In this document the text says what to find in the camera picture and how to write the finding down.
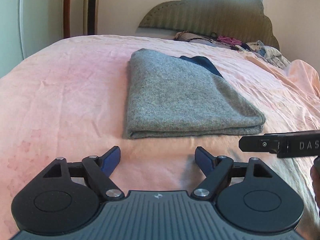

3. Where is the olive padded headboard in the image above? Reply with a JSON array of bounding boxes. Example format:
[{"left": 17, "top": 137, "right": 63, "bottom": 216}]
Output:
[{"left": 139, "top": 0, "right": 279, "bottom": 49}]

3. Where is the grey knit sweater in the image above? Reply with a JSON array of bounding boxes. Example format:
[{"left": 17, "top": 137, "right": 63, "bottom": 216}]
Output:
[{"left": 124, "top": 49, "right": 266, "bottom": 139}]

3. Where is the gold tower fan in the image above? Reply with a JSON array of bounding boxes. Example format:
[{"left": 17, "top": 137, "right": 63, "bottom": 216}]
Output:
[{"left": 83, "top": 0, "right": 99, "bottom": 35}]

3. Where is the magenta garment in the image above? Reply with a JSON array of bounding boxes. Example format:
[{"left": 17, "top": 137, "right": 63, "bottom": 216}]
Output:
[{"left": 217, "top": 36, "right": 242, "bottom": 46}]

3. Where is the pale crumpled clothes pile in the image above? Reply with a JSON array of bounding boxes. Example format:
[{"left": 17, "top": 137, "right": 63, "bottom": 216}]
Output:
[{"left": 238, "top": 40, "right": 291, "bottom": 69}]

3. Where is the person's right hand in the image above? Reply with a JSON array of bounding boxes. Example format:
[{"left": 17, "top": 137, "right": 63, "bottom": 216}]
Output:
[{"left": 310, "top": 157, "right": 320, "bottom": 208}]

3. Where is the pink bed sheet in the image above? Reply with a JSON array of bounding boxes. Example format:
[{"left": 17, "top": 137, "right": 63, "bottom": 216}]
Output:
[{"left": 1, "top": 35, "right": 319, "bottom": 239}]

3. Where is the red-brown wooden door frame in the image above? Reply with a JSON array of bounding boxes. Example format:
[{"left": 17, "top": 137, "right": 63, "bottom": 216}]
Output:
[{"left": 63, "top": 0, "right": 71, "bottom": 38}]

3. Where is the white wardrobe door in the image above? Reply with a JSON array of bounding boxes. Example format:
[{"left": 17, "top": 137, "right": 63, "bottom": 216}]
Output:
[{"left": 0, "top": 0, "right": 63, "bottom": 76}]

